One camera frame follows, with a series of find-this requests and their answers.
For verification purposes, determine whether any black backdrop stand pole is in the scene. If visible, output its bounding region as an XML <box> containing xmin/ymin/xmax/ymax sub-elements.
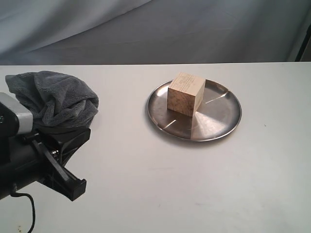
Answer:
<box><xmin>295</xmin><ymin>13</ymin><xmax>311</xmax><ymax>62</ymax></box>

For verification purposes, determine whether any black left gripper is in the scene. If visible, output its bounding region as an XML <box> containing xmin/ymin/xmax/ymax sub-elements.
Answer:
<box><xmin>0</xmin><ymin>126</ymin><xmax>91</xmax><ymax>201</ymax></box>

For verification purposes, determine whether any black camera cable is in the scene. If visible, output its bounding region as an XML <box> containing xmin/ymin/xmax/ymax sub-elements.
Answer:
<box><xmin>9</xmin><ymin>190</ymin><xmax>36</xmax><ymax>233</ymax></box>

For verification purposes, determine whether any grey fleece towel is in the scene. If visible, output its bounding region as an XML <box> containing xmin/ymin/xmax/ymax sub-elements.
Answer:
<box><xmin>5</xmin><ymin>71</ymin><xmax>99</xmax><ymax>128</ymax></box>

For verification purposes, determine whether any light wooden cube block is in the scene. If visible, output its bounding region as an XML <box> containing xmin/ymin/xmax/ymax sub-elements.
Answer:
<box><xmin>167</xmin><ymin>72</ymin><xmax>206</xmax><ymax>117</ymax></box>

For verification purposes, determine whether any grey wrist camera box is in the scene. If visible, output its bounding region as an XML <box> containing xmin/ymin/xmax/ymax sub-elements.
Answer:
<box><xmin>0</xmin><ymin>92</ymin><xmax>33</xmax><ymax>137</ymax></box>

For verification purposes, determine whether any grey backdrop cloth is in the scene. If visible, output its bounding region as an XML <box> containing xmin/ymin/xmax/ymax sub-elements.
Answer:
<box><xmin>0</xmin><ymin>0</ymin><xmax>311</xmax><ymax>65</ymax></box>

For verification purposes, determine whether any round steel plate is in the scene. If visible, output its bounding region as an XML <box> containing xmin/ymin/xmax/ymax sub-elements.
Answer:
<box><xmin>146</xmin><ymin>80</ymin><xmax>242</xmax><ymax>142</ymax></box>

